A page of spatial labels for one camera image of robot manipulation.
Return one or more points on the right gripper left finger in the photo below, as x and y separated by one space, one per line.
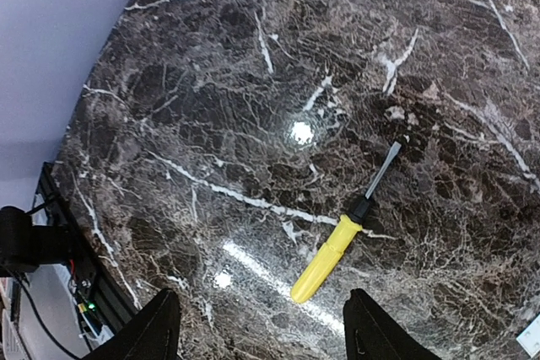
153 334

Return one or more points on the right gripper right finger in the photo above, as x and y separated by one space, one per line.
371 333

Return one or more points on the yellow handled screwdriver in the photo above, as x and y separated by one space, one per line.
332 250

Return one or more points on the white battery compartment cover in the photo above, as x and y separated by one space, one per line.
529 339

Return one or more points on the black front table rail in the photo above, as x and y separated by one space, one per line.
89 281

